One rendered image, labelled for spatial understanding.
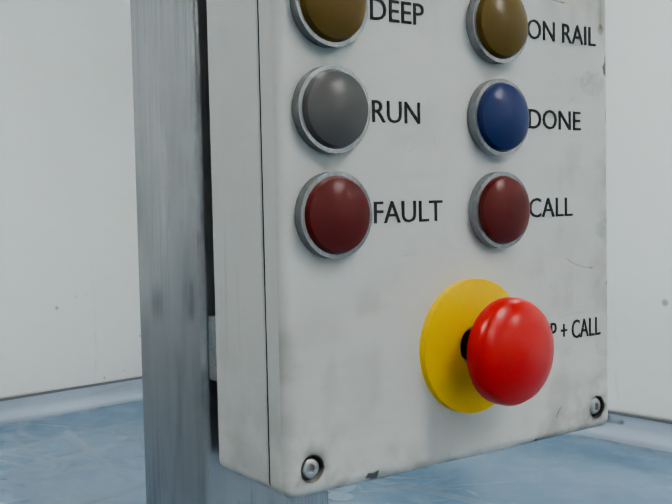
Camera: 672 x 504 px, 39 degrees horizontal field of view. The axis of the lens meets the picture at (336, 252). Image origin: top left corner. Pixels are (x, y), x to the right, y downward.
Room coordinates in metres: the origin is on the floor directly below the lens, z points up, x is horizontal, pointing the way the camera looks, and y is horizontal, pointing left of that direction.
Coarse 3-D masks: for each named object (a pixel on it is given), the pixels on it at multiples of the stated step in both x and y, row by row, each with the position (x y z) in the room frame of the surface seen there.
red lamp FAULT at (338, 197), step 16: (336, 176) 0.32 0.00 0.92; (320, 192) 0.32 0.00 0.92; (336, 192) 0.32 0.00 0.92; (352, 192) 0.32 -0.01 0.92; (320, 208) 0.32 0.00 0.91; (336, 208) 0.32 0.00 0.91; (352, 208) 0.32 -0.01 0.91; (368, 208) 0.33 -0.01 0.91; (320, 224) 0.32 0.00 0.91; (336, 224) 0.32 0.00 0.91; (352, 224) 0.32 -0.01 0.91; (368, 224) 0.33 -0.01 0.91; (320, 240) 0.32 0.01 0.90; (336, 240) 0.32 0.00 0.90; (352, 240) 0.32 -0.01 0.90
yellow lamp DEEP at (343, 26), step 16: (304, 0) 0.31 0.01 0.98; (320, 0) 0.32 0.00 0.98; (336, 0) 0.32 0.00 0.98; (352, 0) 0.32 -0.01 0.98; (304, 16) 0.32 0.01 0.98; (320, 16) 0.32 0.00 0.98; (336, 16) 0.32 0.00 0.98; (352, 16) 0.32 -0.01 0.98; (320, 32) 0.32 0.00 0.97; (336, 32) 0.32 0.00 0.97; (352, 32) 0.32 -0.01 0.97
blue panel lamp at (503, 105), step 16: (496, 96) 0.36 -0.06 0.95; (512, 96) 0.37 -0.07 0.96; (480, 112) 0.36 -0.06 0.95; (496, 112) 0.36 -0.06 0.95; (512, 112) 0.37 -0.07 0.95; (480, 128) 0.36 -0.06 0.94; (496, 128) 0.36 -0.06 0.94; (512, 128) 0.37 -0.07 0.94; (496, 144) 0.36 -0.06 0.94; (512, 144) 0.37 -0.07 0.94
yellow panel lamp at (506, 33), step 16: (480, 0) 0.36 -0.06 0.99; (496, 0) 0.36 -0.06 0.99; (512, 0) 0.37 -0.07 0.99; (480, 16) 0.36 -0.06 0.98; (496, 16) 0.36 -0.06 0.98; (512, 16) 0.37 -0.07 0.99; (480, 32) 0.36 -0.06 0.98; (496, 32) 0.36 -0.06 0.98; (512, 32) 0.37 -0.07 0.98; (496, 48) 0.36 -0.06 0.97; (512, 48) 0.37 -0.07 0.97
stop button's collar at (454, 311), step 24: (456, 288) 0.36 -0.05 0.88; (480, 288) 0.36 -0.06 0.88; (432, 312) 0.35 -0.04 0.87; (456, 312) 0.36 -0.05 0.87; (480, 312) 0.36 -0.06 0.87; (432, 336) 0.35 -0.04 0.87; (456, 336) 0.36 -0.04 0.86; (576, 336) 0.40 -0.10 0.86; (432, 360) 0.35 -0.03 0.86; (456, 360) 0.36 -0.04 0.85; (432, 384) 0.35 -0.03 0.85; (456, 384) 0.36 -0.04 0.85; (456, 408) 0.36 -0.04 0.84; (480, 408) 0.36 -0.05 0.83
